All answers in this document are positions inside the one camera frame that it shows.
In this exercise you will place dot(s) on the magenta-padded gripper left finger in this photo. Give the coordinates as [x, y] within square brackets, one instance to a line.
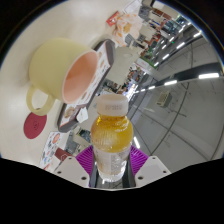
[71, 168]

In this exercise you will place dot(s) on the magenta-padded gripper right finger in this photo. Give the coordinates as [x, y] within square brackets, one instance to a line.
[151, 168]

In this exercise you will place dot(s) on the clear white-capped drink bottle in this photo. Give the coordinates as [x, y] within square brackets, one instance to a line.
[111, 133]

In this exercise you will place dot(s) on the dark brown food tray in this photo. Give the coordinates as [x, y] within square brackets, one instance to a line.
[66, 127]

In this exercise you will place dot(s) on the white crumpled napkin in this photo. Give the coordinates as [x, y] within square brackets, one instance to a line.
[82, 115]

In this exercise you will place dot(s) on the flat round red coaster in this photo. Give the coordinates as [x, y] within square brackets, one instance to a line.
[35, 125]

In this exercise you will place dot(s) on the ceiling air conditioner unit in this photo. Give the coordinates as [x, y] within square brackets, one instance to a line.
[163, 99]

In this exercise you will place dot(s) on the yellow mug with pink inside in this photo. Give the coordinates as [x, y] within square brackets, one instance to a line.
[50, 66]

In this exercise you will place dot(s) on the printed paper tray liner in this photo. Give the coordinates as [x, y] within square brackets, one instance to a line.
[104, 65]

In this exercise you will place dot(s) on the group of ceiling lights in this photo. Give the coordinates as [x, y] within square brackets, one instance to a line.
[208, 75]

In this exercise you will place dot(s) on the beige chair with round logo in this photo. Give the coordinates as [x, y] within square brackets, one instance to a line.
[125, 61]

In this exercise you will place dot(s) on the small red sauce packet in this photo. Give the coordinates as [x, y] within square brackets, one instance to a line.
[113, 18]

